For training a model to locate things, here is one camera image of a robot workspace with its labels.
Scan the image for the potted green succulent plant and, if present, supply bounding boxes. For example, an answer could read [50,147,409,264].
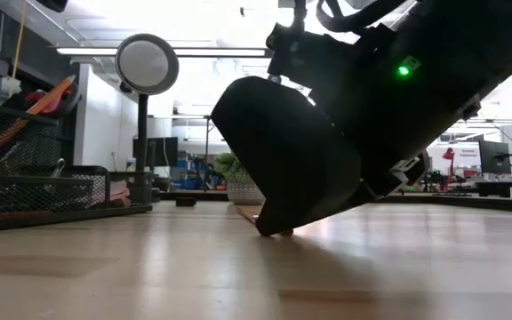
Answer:
[212,151,267,206]

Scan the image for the red background desk lamp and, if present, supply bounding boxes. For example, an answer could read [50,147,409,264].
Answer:
[441,147,457,180]

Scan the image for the black desk lamp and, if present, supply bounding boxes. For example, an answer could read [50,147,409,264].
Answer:
[114,32,180,205]

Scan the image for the background computer monitor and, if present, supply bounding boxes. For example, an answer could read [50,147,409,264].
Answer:
[477,139,512,176]

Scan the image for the black aluminium table frame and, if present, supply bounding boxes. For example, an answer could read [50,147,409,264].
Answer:
[151,189,512,215]

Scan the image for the black mesh desk organizer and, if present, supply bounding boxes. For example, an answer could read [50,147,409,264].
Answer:
[0,98,155,235]

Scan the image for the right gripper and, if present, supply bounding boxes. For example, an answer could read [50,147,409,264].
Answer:
[210,17,484,238]

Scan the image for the dark background screen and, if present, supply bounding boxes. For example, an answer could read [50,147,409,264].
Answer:
[132,136,180,169]

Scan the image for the yellow pencil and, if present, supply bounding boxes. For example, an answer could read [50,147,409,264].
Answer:
[0,74,78,173]
[236,204,295,238]

